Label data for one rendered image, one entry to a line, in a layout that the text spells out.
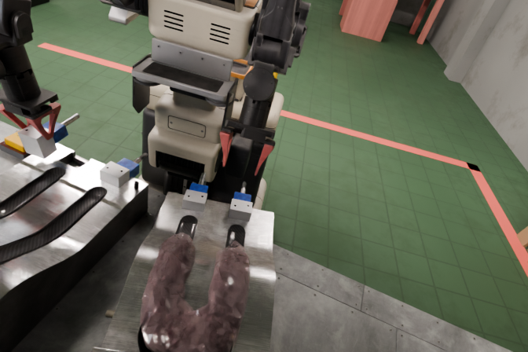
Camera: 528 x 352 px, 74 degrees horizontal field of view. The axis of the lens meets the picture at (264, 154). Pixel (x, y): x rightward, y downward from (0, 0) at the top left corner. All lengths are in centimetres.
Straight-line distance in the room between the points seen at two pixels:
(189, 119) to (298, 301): 61
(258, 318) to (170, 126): 68
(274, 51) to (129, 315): 53
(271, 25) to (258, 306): 51
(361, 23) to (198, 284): 580
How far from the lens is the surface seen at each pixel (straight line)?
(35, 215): 80
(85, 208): 80
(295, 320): 78
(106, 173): 82
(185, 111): 109
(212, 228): 79
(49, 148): 87
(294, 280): 83
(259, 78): 63
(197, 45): 99
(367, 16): 621
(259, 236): 80
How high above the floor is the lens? 145
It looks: 35 degrees down
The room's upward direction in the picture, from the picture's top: 16 degrees clockwise
